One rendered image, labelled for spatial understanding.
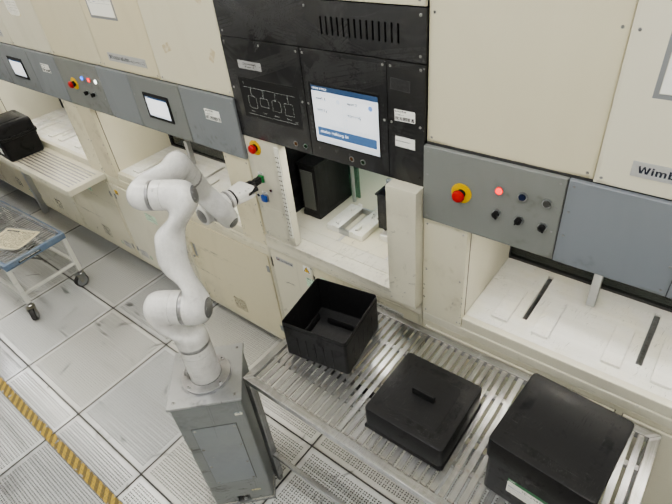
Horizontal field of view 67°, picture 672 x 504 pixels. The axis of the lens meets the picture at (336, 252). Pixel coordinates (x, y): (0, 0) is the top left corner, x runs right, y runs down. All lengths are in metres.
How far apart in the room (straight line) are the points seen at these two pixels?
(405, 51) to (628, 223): 0.76
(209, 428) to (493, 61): 1.61
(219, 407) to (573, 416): 1.20
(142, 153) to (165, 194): 1.92
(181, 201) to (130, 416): 1.70
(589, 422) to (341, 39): 1.33
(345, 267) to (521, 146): 1.02
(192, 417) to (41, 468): 1.25
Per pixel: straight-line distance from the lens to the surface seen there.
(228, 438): 2.18
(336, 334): 2.07
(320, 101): 1.83
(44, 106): 4.91
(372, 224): 2.41
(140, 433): 3.01
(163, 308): 1.78
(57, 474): 3.09
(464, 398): 1.77
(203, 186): 1.93
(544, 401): 1.62
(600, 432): 1.60
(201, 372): 1.98
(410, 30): 1.55
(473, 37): 1.47
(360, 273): 2.18
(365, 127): 1.74
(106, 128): 3.43
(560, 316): 2.06
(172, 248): 1.71
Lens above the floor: 2.29
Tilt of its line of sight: 38 degrees down
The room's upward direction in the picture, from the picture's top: 7 degrees counter-clockwise
